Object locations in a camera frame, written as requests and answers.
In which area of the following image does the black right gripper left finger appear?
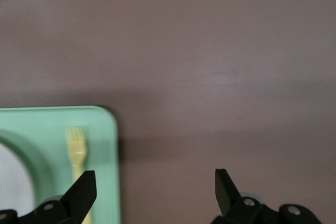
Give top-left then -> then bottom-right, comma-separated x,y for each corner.
0,170 -> 98,224

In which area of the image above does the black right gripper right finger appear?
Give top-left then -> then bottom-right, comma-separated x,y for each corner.
211,168 -> 322,224

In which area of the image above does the yellow plastic fork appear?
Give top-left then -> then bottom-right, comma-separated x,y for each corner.
65,126 -> 93,224

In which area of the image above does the white round plate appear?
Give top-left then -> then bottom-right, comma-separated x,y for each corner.
0,142 -> 36,216

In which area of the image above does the light green rectangular tray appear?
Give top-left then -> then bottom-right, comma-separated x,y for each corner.
0,105 -> 122,224

